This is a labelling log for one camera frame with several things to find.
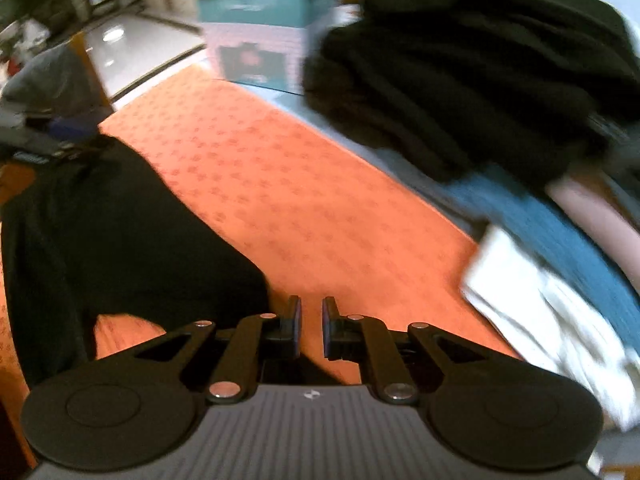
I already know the dark grey jacket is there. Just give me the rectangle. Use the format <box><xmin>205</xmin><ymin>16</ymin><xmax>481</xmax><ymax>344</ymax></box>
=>
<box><xmin>0</xmin><ymin>42</ymin><xmax>109</xmax><ymax>117</ymax></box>

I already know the wooden chair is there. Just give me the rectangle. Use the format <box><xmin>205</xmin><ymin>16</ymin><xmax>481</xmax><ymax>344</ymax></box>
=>
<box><xmin>69</xmin><ymin>31</ymin><xmax>115</xmax><ymax>112</ymax></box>

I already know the teal and pink cardboard box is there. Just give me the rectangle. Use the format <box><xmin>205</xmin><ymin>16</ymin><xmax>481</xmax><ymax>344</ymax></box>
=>
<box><xmin>196</xmin><ymin>0</ymin><xmax>340</xmax><ymax>97</ymax></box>

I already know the pink folded garment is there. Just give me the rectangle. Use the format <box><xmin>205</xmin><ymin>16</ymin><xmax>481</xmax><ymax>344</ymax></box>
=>
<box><xmin>544</xmin><ymin>174</ymin><xmax>640</xmax><ymax>288</ymax></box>

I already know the white folded garment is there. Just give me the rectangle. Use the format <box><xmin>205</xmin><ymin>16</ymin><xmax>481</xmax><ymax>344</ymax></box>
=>
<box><xmin>459</xmin><ymin>224</ymin><xmax>640</xmax><ymax>432</ymax></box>

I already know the black garment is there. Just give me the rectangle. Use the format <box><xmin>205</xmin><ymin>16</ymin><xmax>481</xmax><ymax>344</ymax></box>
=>
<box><xmin>0</xmin><ymin>135</ymin><xmax>347</xmax><ymax>392</ymax></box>

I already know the blue knitted garment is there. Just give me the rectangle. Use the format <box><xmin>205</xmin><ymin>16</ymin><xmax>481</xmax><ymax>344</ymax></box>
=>
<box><xmin>444</xmin><ymin>169</ymin><xmax>640</xmax><ymax>343</ymax></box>

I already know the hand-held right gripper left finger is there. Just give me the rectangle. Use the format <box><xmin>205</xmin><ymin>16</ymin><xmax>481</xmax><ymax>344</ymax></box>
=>
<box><xmin>134</xmin><ymin>295</ymin><xmax>304</xmax><ymax>404</ymax></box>

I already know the orange floral embossed mat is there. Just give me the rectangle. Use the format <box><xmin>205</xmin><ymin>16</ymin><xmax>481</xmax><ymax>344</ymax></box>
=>
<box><xmin>0</xmin><ymin>62</ymin><xmax>525</xmax><ymax>467</ymax></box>

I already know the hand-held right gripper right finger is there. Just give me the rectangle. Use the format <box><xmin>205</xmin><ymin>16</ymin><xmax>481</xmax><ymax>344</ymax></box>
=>
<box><xmin>322</xmin><ymin>296</ymin><xmax>507</xmax><ymax>404</ymax></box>

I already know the pile of black clothes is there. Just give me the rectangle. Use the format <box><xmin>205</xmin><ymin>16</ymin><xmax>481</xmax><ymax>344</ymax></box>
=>
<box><xmin>302</xmin><ymin>0</ymin><xmax>640</xmax><ymax>196</ymax></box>

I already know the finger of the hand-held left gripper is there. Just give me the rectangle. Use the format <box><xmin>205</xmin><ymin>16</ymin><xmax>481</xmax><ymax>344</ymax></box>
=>
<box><xmin>46</xmin><ymin>114</ymin><xmax>99</xmax><ymax>142</ymax></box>
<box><xmin>50</xmin><ymin>136</ymin><xmax>115</xmax><ymax>162</ymax></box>

